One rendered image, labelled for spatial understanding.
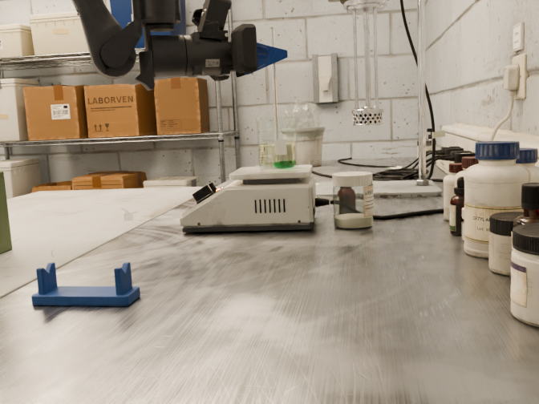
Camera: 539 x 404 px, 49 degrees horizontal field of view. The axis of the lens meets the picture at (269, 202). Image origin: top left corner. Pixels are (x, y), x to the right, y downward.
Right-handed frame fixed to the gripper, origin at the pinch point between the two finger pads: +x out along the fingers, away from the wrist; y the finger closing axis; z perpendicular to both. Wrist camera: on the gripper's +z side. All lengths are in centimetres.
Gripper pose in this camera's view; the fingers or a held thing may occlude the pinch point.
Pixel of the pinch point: (264, 54)
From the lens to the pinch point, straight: 90.9
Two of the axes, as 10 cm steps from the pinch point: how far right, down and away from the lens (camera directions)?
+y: -3.2, -1.2, 9.4
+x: 9.5, -0.9, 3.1
